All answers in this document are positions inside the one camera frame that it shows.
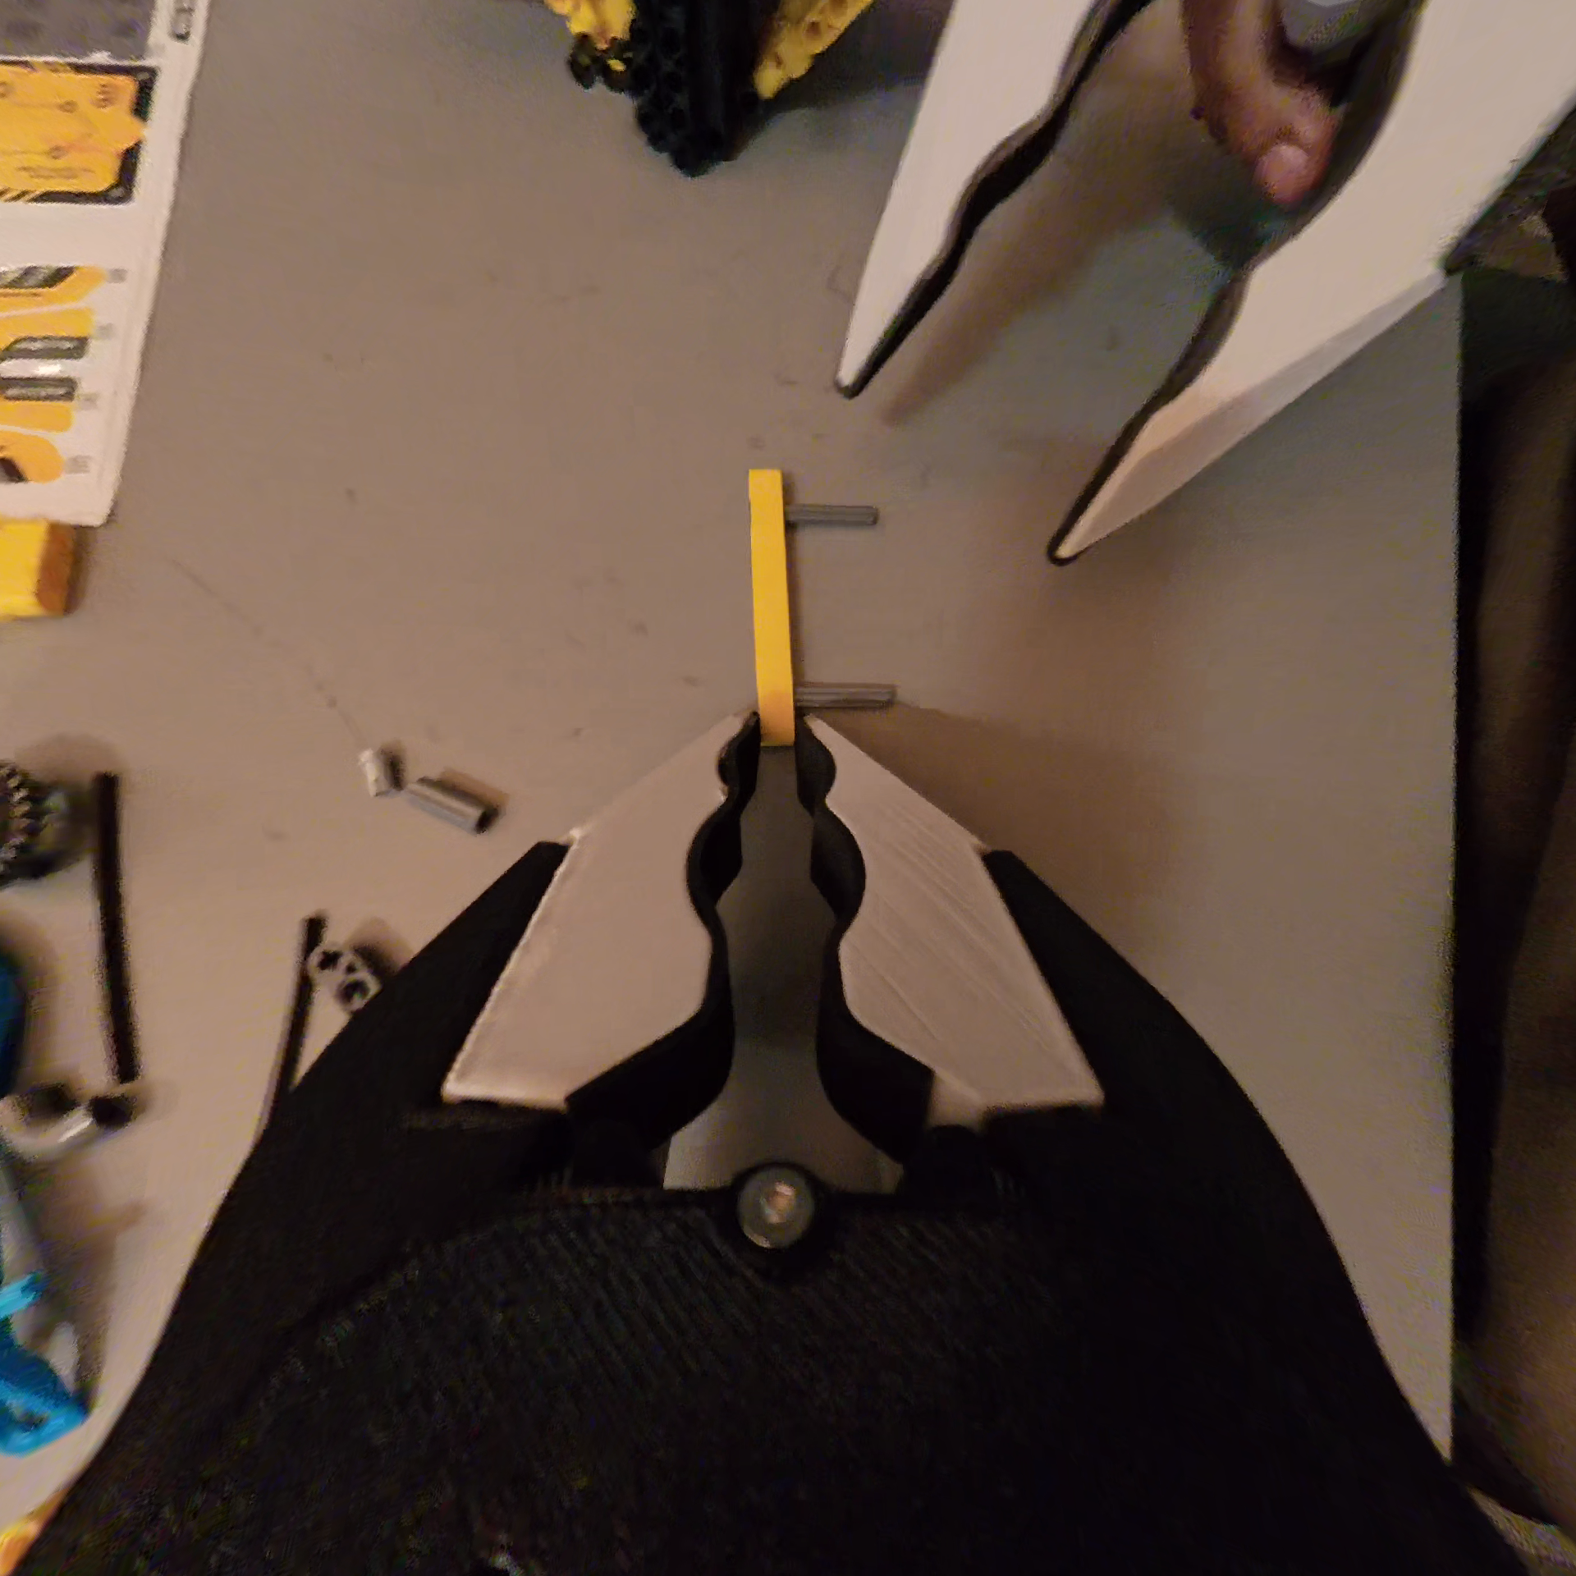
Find blue curved toy part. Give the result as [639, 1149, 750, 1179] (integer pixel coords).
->
[0, 948, 97, 1466]

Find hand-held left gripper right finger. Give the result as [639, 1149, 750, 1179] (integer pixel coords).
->
[795, 715, 1104, 1160]

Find black elbow tube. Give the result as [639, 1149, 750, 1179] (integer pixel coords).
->
[24, 1079, 138, 1130]

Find dark grey angled beam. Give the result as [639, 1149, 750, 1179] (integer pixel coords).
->
[305, 940, 403, 1012]

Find thick black rod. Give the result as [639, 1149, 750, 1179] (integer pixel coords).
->
[91, 772, 144, 1089]

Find black toy gear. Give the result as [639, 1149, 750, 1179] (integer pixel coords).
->
[0, 760, 78, 884]

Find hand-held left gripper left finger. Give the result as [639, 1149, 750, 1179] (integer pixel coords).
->
[440, 712, 761, 1160]

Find yellow black toy vehicle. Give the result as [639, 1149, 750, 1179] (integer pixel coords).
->
[541, 0, 862, 179]

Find yellow rectangular panel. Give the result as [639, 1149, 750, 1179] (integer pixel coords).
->
[0, 518, 86, 622]

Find long grey sleeve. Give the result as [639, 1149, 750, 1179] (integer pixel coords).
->
[401, 772, 504, 837]

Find thin black rod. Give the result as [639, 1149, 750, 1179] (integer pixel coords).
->
[253, 912, 328, 1136]

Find yellow long toy beam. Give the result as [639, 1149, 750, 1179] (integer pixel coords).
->
[746, 468, 802, 751]

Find instruction booklet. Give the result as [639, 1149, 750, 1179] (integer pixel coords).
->
[0, 0, 211, 530]

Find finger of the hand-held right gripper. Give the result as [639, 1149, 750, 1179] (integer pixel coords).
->
[1046, 0, 1576, 569]
[834, 0, 1151, 400]

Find person's right hand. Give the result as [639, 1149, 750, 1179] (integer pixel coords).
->
[1179, 0, 1348, 209]

